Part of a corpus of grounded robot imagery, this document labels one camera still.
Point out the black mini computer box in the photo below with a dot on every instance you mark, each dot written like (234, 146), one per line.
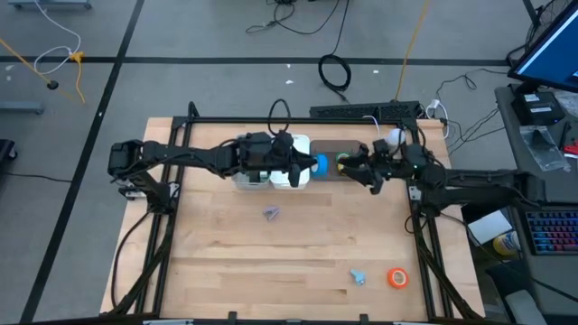
(537, 110)

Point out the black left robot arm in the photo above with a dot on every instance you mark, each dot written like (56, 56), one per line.
(180, 155)

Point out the light blue staple remover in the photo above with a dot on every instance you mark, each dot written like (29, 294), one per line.
(358, 277)

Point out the orange tape roll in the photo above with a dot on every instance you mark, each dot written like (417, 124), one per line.
(389, 278)

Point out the grey side desk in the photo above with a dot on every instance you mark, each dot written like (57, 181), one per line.
(562, 187)

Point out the black power strip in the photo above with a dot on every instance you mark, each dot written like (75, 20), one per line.
(361, 110)

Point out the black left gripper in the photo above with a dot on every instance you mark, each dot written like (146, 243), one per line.
(282, 158)

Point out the yellow wipes canister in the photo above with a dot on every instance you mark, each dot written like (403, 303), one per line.
(506, 244)

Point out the red desk item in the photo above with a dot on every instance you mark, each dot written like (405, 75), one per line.
(572, 149)

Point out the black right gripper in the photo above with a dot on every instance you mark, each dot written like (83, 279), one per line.
(393, 169)

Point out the blue tape roll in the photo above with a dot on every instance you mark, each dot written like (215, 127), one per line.
(321, 169)

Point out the brown translucent plastic bin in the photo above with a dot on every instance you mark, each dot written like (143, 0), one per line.
(333, 173)

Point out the backlit computer keyboard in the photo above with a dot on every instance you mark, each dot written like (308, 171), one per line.
(555, 234)

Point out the grey plastic bin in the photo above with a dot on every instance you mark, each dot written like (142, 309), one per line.
(239, 185)

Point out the grey furniture foot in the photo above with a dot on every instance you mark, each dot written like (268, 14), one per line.
(20, 108)
(49, 4)

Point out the black computer monitor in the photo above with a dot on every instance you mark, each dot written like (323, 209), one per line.
(551, 58)

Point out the purple staple remover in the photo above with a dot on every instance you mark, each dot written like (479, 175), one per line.
(271, 213)

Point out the white plastic bin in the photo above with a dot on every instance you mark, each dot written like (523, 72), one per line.
(280, 182)

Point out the black floor disc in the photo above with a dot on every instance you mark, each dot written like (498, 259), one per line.
(53, 85)

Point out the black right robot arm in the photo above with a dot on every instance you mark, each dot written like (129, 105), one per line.
(474, 180)

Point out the black chair base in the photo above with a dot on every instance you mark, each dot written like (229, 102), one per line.
(5, 151)

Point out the clear plastic bag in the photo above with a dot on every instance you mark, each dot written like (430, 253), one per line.
(542, 149)

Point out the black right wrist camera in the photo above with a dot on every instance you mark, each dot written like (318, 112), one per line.
(380, 146)

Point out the white paper box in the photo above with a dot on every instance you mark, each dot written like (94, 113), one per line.
(490, 228)

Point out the white bulb lamp wooden base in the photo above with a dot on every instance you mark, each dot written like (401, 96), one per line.
(397, 135)

